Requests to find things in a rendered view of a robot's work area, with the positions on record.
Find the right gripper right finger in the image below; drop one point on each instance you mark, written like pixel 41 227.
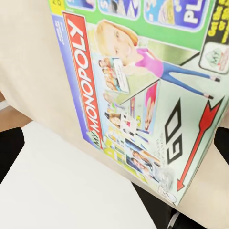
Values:
pixel 221 141

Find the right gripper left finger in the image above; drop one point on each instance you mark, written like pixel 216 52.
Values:
pixel 11 144

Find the board game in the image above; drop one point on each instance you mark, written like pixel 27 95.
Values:
pixel 149 81

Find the bed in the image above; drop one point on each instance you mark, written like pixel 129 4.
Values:
pixel 33 80

